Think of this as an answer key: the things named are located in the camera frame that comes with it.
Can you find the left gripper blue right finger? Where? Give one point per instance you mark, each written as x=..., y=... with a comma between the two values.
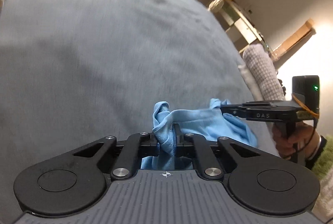
x=178, y=151

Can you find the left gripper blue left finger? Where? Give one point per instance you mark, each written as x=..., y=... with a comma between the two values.
x=154, y=145

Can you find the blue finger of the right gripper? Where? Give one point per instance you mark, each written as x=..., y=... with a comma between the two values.
x=238, y=110

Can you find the light blue t-shirt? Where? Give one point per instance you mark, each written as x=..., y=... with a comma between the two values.
x=209, y=122

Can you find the person's right hand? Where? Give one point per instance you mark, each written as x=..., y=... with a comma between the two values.
x=304, y=135

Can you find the folded pink checked garment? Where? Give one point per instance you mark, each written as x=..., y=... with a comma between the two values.
x=263, y=71

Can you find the cardboard sheet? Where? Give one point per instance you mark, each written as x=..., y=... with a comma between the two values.
x=305, y=31

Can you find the wooden desk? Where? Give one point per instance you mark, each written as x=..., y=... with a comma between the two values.
x=240, y=30

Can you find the carved cream bedpost finial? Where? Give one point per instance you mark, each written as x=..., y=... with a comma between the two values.
x=216, y=6

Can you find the grey bed blanket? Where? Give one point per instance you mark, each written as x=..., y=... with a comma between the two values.
x=74, y=71

